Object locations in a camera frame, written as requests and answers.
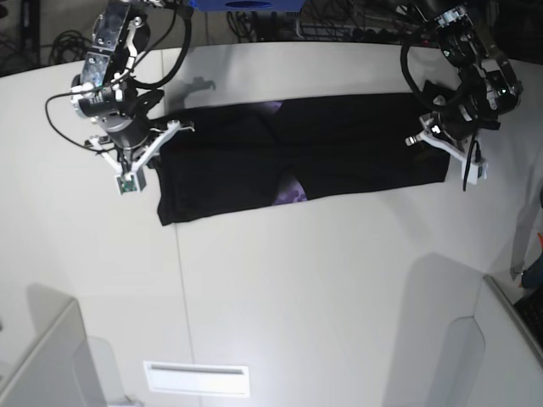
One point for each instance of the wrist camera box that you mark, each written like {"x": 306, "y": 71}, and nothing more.
{"x": 133, "y": 181}
{"x": 473, "y": 173}

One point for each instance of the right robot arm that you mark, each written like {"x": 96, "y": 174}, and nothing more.
{"x": 121, "y": 40}

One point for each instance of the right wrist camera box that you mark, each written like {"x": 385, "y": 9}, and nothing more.
{"x": 133, "y": 181}

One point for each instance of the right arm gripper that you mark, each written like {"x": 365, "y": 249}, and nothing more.
{"x": 131, "y": 138}

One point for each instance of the grey monitor left corner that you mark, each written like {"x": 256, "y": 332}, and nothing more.
{"x": 58, "y": 369}

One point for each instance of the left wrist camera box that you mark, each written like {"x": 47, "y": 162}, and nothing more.
{"x": 473, "y": 173}

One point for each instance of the black keyboard right edge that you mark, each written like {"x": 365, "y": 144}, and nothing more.
{"x": 530, "y": 310}

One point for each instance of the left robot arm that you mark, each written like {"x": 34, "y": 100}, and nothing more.
{"x": 489, "y": 87}

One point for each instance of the white slotted table tray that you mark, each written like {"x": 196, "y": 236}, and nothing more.
{"x": 199, "y": 380}

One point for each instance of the blue plastic bin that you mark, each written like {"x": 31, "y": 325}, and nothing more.
{"x": 247, "y": 5}

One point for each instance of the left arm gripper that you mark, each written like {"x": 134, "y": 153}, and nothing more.
{"x": 455, "y": 129}

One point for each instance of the black printed T-shirt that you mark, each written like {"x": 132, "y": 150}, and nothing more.
{"x": 254, "y": 155}

